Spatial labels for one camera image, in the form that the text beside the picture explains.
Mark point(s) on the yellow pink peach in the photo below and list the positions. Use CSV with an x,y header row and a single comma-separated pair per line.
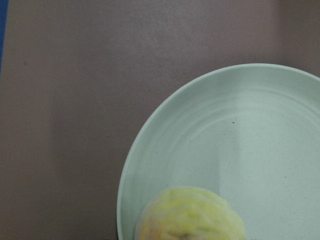
x,y
189,213

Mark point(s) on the green plate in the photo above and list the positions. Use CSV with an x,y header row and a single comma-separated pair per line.
x,y
249,133

